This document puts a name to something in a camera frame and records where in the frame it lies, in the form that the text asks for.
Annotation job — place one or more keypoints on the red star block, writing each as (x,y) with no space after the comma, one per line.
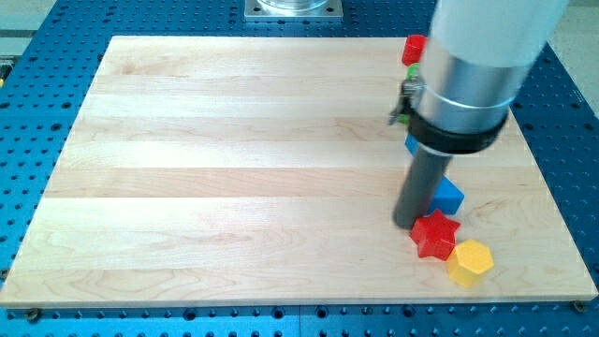
(435,235)

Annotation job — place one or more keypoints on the yellow hexagon block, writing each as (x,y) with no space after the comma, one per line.
(469,262)

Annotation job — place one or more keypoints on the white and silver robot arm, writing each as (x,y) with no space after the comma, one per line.
(477,55)

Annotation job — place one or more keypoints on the blue triangle block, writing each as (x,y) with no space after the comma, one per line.
(447,198)

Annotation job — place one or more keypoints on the light wooden board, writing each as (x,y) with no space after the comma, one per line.
(221,171)

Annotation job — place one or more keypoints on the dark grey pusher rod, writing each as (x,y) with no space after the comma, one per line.
(423,178)

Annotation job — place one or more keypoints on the green block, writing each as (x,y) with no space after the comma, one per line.
(412,73)

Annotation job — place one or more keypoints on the red cylinder block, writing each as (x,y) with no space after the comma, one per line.
(413,48)

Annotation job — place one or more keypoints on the blue perforated table plate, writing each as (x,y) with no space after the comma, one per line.
(44,91)

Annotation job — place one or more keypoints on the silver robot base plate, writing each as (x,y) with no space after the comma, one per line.
(292,9)

